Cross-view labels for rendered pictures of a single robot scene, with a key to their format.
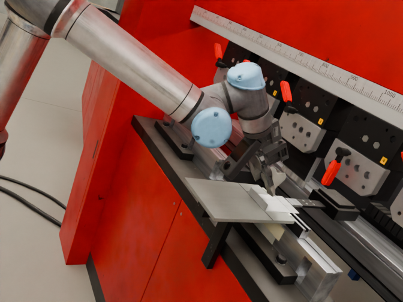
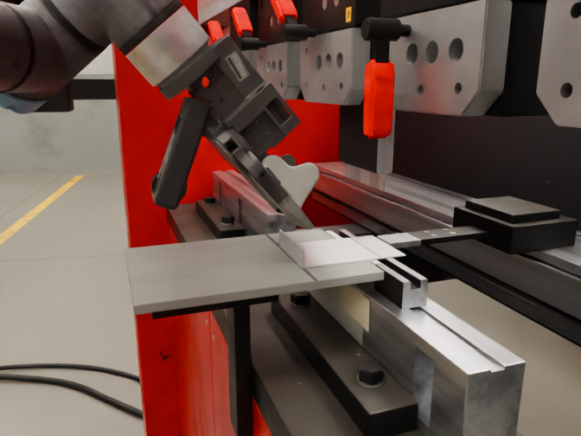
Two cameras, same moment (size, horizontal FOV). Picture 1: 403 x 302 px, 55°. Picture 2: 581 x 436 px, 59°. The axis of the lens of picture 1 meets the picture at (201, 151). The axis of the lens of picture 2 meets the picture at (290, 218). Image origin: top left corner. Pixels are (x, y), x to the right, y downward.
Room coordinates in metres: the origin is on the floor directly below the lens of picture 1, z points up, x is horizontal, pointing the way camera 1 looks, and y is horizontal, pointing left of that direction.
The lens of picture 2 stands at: (0.40, -0.34, 1.20)
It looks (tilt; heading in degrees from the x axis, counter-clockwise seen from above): 15 degrees down; 15
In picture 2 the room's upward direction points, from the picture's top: straight up
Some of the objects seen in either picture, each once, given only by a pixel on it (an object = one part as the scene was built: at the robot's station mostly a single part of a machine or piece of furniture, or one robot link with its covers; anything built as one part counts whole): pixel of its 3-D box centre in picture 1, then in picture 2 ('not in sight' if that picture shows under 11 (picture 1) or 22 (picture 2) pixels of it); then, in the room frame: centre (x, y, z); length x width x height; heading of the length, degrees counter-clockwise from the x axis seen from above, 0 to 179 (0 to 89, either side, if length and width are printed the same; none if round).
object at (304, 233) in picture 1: (282, 211); (369, 263); (1.00, -0.28, 0.99); 0.20 x 0.03 x 0.03; 35
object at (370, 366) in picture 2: (281, 259); (370, 373); (0.87, -0.30, 0.91); 0.03 x 0.03 x 0.02
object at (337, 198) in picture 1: (319, 202); (468, 226); (1.12, -0.40, 1.01); 0.26 x 0.12 x 0.05; 125
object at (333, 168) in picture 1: (336, 167); (385, 80); (0.86, -0.30, 1.20); 0.04 x 0.02 x 0.10; 125
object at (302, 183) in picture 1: (299, 163); (364, 144); (1.02, -0.26, 1.13); 0.10 x 0.02 x 0.10; 35
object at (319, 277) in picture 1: (279, 235); (379, 320); (0.98, -0.30, 0.92); 0.39 x 0.06 x 0.10; 35
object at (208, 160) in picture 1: (192, 139); (247, 208); (1.47, 0.05, 0.92); 0.50 x 0.06 x 0.10; 35
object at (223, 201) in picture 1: (238, 201); (245, 263); (0.94, -0.14, 1.00); 0.26 x 0.18 x 0.01; 125
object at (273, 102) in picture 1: (271, 91); (296, 42); (1.21, -0.13, 1.26); 0.15 x 0.09 x 0.17; 35
